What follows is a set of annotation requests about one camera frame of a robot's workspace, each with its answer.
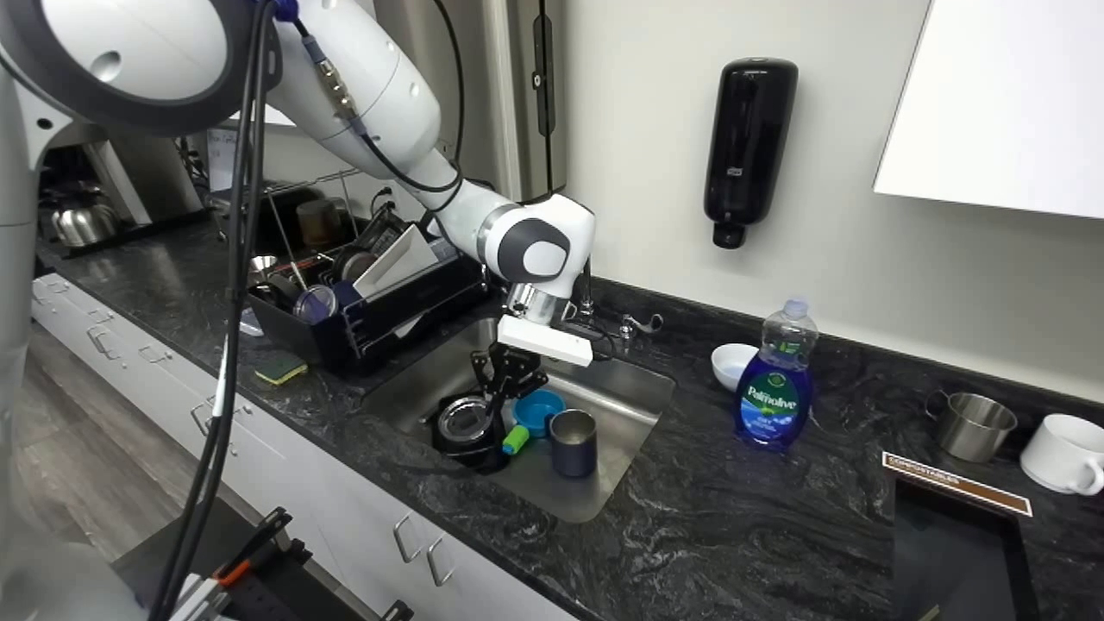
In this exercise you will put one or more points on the black dish rack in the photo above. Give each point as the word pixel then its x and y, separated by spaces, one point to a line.
pixel 391 321

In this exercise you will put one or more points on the black plastic food container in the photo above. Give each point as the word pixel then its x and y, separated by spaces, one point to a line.
pixel 471 457

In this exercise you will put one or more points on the navy blue thermos cup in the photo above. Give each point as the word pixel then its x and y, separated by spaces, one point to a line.
pixel 572 451

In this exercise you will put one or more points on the small white bowl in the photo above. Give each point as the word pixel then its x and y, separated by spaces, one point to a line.
pixel 732 368

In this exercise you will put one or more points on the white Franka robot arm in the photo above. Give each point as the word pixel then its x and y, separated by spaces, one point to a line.
pixel 347 79

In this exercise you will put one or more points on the chrome faucet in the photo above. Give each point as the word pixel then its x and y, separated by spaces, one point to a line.
pixel 626 328

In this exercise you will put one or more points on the black wall soap dispenser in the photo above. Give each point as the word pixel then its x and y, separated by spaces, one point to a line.
pixel 746 140

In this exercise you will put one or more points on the small steel cup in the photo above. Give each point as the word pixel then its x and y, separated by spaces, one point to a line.
pixel 972 429

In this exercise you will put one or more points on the glass coffee carafe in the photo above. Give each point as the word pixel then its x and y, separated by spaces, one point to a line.
pixel 75 221

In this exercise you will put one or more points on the stainless steel sink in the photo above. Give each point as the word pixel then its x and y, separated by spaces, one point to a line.
pixel 623 397

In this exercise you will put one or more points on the black clamp with orange trigger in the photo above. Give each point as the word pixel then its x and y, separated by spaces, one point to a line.
pixel 247 553

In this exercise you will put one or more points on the blue dish soap bottle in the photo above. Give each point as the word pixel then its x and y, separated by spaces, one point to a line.
pixel 775 403

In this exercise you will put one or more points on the white cutting board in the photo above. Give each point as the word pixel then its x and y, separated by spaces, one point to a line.
pixel 397 263

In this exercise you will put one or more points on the black perforated breadboard table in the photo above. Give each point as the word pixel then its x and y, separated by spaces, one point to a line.
pixel 331 573

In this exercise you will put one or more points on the black counter tray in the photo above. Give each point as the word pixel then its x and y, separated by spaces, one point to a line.
pixel 952 553

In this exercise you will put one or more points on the white lower cabinet drawers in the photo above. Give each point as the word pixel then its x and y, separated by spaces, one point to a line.
pixel 286 459

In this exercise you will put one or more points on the green yellow sponge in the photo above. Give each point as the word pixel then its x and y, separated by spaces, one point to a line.
pixel 279 368

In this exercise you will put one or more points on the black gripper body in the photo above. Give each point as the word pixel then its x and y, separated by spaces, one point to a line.
pixel 515 368

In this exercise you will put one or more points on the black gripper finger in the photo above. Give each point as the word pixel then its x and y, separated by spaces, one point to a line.
pixel 487 419
pixel 521 410

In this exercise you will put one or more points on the white mug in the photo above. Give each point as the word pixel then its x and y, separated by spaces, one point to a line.
pixel 1062 454

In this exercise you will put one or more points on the steel paper towel dispenser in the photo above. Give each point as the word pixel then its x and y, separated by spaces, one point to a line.
pixel 503 92

